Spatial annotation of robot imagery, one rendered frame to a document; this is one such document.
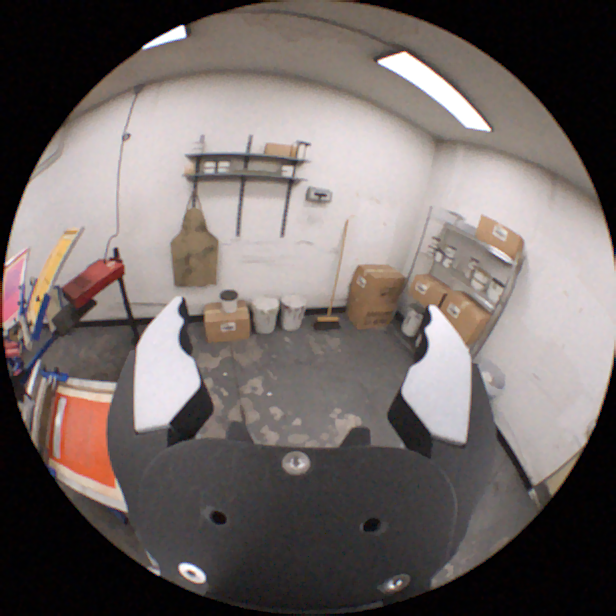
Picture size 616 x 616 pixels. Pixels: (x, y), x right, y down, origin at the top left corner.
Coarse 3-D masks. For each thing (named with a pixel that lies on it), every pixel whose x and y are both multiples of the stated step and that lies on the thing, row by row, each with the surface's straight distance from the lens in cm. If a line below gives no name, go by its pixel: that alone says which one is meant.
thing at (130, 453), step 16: (128, 368) 9; (128, 384) 8; (112, 400) 8; (128, 400) 8; (112, 416) 8; (128, 416) 8; (112, 432) 8; (128, 432) 7; (160, 432) 7; (112, 448) 8; (128, 448) 7; (144, 448) 7; (160, 448) 6; (112, 464) 7; (128, 464) 7; (144, 464) 7; (128, 480) 7; (128, 496) 7; (128, 512) 7
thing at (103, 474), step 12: (60, 432) 127; (60, 444) 125; (96, 444) 106; (60, 456) 124; (96, 456) 104; (108, 456) 100; (72, 468) 115; (84, 468) 109; (96, 468) 104; (108, 468) 99; (96, 480) 103; (108, 480) 99
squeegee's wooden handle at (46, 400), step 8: (48, 384) 134; (48, 392) 133; (48, 400) 133; (40, 408) 130; (48, 408) 133; (40, 416) 128; (48, 416) 132; (40, 424) 128; (40, 432) 127; (40, 440) 127
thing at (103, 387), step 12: (60, 384) 140; (72, 384) 128; (84, 384) 121; (96, 384) 116; (108, 384) 111; (36, 408) 148; (36, 420) 145; (36, 444) 144; (72, 480) 111; (84, 492) 105; (96, 492) 99; (108, 504) 95; (120, 504) 91
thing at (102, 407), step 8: (56, 400) 138; (72, 400) 127; (80, 400) 123; (88, 400) 119; (56, 408) 135; (64, 408) 130; (88, 408) 116; (96, 408) 113; (104, 408) 110; (64, 416) 127; (104, 416) 108; (64, 424) 125; (96, 424) 109; (104, 424) 106; (96, 432) 108; (104, 432) 105; (104, 440) 103
